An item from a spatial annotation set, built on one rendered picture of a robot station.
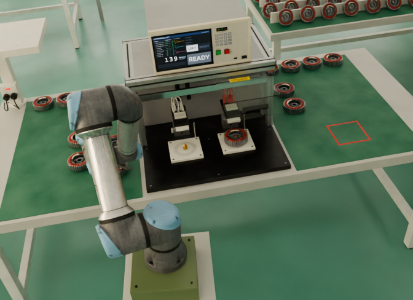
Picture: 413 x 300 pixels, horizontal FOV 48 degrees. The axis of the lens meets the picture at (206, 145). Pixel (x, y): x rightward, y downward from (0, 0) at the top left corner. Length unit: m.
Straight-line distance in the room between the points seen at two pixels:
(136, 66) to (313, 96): 0.97
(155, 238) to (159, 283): 0.18
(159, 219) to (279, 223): 1.48
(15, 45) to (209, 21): 0.94
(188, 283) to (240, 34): 1.06
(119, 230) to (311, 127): 1.20
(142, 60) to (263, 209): 1.25
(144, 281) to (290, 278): 1.17
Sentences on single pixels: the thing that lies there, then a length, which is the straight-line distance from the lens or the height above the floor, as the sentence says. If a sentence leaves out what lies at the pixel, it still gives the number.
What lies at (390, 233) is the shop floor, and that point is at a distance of 2.92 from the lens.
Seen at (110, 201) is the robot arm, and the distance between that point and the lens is 1.48.
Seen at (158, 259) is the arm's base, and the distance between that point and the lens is 1.60.
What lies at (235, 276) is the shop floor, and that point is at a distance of 2.62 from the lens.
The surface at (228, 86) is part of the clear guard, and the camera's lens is 2.05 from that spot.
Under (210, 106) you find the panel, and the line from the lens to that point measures 2.36.
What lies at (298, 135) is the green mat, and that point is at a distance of 2.28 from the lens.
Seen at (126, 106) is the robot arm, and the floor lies 1.34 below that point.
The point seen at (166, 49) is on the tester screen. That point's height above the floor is 1.23.
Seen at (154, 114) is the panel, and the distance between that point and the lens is 2.34.
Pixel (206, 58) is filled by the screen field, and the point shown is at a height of 1.16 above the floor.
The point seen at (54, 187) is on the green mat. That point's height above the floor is 0.75.
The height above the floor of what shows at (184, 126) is 0.88.
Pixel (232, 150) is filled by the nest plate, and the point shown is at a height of 0.78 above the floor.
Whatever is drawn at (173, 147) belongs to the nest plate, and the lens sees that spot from 2.18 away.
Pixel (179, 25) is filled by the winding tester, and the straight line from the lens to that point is 2.03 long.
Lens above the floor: 2.13
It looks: 38 degrees down
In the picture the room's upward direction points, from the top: 5 degrees counter-clockwise
